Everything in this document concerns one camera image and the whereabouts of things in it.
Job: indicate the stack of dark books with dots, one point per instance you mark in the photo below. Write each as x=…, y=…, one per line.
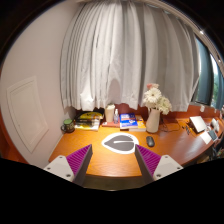
x=88, y=121

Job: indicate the white and pink flowers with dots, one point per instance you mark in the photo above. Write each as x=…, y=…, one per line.
x=153, y=99

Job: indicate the black computer mouse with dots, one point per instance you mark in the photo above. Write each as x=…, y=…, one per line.
x=150, y=141

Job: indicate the white paper sheet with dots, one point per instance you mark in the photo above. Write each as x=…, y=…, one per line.
x=206, y=137

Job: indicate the green glass jar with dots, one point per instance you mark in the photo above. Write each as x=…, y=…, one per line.
x=68, y=126

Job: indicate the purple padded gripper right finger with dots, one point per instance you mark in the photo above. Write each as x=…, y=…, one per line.
x=153, y=166

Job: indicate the orange book under blue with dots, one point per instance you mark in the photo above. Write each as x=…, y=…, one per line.
x=140, y=127

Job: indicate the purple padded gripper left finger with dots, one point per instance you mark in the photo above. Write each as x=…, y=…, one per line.
x=72, y=167

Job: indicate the white curtain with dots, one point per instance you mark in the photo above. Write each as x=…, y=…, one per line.
x=113, y=49

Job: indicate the white ceramic vase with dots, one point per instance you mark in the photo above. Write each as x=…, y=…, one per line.
x=153, y=120

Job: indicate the small white device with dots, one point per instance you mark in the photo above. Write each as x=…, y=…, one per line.
x=215, y=125

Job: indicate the white tissue roll container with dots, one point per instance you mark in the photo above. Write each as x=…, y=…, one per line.
x=109, y=112

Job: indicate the clear hand sanitizer bottle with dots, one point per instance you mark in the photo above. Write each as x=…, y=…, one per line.
x=116, y=117

